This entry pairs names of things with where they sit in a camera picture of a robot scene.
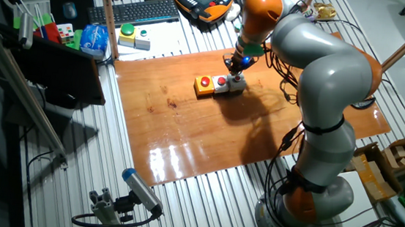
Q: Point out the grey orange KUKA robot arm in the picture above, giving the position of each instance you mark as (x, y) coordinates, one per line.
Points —
(330, 77)

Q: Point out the white thin stick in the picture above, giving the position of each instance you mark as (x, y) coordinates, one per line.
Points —
(21, 0)

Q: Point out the green wrist mount plate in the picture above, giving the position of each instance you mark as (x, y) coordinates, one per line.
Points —
(254, 50)

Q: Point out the grey box red mushroom button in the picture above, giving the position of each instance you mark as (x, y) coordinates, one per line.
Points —
(220, 85)

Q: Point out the grey box small red button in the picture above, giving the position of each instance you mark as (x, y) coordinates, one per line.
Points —
(237, 84)

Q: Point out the gold foil wrapper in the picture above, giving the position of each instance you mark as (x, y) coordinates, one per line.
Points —
(324, 11)

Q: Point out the grey computer mouse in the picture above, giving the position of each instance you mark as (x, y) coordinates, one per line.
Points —
(69, 10)

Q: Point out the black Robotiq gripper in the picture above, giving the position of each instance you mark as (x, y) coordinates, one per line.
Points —
(240, 60)

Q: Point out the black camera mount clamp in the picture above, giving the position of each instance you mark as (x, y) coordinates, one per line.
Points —
(124, 206)

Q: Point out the yellow box red mushroom button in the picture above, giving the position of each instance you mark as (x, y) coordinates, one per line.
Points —
(204, 86)

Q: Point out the white Rubik's cube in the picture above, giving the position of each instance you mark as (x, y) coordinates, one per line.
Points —
(65, 32)

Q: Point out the yellow box green mushroom button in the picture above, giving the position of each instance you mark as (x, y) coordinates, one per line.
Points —
(127, 35)

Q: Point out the grey camera with blue end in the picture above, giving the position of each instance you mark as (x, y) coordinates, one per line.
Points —
(140, 189)

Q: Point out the open brown cardboard box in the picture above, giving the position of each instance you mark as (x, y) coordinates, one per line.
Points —
(375, 180)

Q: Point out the blue plastic tissue pack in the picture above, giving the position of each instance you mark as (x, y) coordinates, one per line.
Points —
(94, 38)

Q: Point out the small teal cup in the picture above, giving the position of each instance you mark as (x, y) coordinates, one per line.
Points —
(237, 27)

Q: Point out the long aluminium frame beam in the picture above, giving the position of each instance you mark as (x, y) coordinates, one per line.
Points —
(17, 86)

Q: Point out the short aluminium profile stand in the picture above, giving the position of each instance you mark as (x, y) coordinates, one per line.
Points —
(105, 211)

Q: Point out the grey box small green button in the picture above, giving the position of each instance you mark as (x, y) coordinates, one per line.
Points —
(142, 40)

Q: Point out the black flat monitor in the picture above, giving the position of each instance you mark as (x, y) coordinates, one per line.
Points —
(59, 71)

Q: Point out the green plastic container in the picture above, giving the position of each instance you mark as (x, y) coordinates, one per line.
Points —
(18, 22)

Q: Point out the white paper sheet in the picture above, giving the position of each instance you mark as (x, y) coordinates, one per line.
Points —
(172, 39)

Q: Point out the white rounded object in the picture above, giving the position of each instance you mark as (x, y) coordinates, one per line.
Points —
(233, 12)

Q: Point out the grey depth camera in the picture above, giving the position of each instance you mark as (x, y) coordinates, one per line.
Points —
(26, 31)

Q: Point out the red plastic object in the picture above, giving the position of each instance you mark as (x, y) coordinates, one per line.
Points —
(49, 32)

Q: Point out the glossy wooden board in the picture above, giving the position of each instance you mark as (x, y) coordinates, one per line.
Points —
(171, 136)

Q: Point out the black computer keyboard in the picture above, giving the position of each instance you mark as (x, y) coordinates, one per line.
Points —
(134, 11)

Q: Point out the black mouse pad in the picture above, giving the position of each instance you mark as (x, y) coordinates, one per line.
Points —
(55, 5)

